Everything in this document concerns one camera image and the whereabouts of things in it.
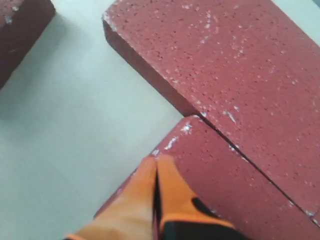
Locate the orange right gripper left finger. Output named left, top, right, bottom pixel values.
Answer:
left=65, top=157, right=157, bottom=240

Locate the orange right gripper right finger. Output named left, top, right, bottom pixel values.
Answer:
left=157, top=155, right=245, bottom=240

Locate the red brick front row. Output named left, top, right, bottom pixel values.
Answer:
left=93, top=115, right=320, bottom=240

